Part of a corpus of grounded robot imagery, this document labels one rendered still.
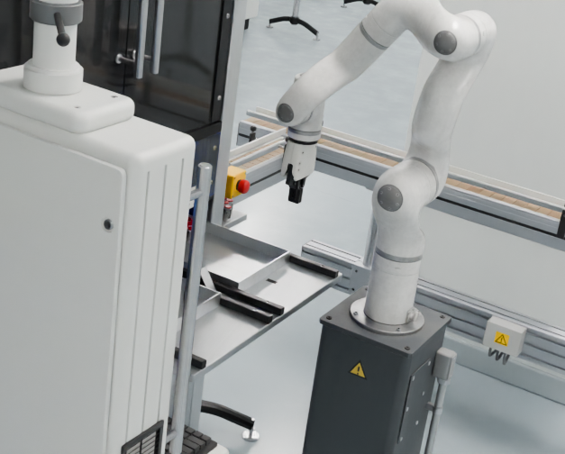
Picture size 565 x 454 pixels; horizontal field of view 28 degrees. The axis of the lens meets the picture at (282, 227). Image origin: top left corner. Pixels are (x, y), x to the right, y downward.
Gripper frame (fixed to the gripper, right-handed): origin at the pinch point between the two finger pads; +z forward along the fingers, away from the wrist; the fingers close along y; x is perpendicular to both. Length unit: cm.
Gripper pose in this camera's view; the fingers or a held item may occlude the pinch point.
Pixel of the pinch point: (295, 195)
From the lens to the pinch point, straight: 290.4
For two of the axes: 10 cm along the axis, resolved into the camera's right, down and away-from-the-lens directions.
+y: -5.1, 2.8, -8.1
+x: 8.5, 3.0, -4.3
